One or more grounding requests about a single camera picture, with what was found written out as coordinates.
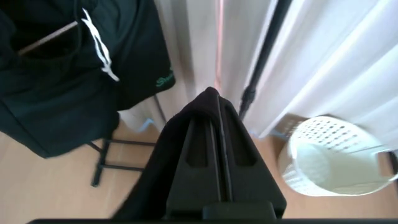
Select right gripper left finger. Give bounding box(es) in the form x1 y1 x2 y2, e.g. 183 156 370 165
166 119 222 218

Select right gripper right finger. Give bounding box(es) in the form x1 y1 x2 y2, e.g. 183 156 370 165
219 96 287 218

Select black garment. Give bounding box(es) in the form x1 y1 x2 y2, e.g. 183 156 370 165
111 86 224 220

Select black shorts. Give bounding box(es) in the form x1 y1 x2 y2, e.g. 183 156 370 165
0 0 177 159

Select pink clothes hanger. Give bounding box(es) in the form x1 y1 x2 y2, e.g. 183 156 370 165
214 0 224 91
17 21 78 57

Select white laundry basket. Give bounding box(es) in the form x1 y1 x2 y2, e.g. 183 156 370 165
277 115 398 197

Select black clothes rack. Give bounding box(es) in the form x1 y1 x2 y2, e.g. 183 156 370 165
86 0 293 188

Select beige curtain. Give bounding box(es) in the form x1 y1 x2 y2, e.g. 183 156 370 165
118 0 398 150

